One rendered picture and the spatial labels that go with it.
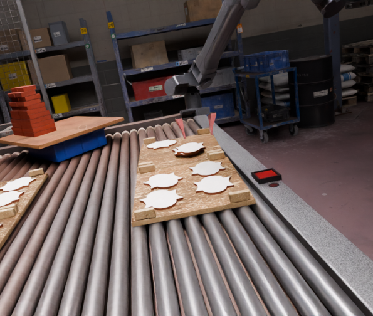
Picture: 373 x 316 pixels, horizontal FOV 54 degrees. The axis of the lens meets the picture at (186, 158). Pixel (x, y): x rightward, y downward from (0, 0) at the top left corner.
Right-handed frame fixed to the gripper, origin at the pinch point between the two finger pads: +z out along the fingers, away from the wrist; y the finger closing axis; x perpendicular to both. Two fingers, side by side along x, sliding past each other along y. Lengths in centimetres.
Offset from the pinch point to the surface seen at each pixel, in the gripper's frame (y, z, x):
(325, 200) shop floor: 111, 68, 149
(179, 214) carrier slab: -11.9, 20.9, -30.6
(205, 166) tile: 0.9, 11.7, -0.4
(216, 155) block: 6.6, 8.7, 6.1
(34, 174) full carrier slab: -68, 7, 31
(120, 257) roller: -28, 26, -43
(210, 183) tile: -0.3, 15.7, -16.6
